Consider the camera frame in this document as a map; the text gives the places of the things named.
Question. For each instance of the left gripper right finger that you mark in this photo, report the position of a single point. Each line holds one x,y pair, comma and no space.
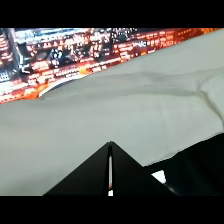
133,180

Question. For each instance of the white garment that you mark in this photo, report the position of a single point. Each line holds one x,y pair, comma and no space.
110,113

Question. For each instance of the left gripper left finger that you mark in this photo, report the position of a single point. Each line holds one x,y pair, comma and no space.
89,178

